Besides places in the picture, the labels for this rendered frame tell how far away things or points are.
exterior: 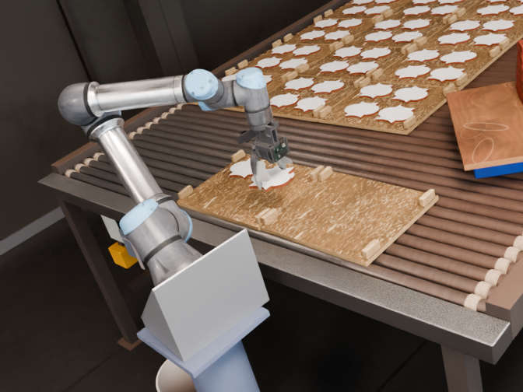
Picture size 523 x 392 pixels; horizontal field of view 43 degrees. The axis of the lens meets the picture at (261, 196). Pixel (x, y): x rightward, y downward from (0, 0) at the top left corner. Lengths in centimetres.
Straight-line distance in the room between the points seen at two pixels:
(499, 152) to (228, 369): 96
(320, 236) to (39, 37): 302
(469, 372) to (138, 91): 109
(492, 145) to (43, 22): 325
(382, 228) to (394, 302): 29
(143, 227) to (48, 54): 296
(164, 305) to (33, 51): 311
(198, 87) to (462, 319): 86
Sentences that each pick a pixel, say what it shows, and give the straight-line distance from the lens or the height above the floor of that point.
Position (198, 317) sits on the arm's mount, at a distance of 171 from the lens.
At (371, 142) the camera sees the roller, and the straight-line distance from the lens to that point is 239.
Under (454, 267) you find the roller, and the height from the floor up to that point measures 92.
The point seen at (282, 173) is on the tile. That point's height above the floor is 106.
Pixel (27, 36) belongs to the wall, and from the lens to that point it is 453.
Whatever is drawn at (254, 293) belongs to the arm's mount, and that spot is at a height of 92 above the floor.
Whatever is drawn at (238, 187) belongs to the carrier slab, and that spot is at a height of 94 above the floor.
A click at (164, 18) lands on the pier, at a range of 475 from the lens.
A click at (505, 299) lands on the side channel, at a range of 158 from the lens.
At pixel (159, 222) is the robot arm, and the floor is 117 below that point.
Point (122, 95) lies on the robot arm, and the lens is 182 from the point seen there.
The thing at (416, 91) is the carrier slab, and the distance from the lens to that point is 264.
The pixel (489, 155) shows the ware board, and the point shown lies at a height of 104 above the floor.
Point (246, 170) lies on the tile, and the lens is 234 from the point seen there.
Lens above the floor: 199
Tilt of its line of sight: 29 degrees down
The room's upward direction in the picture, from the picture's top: 17 degrees counter-clockwise
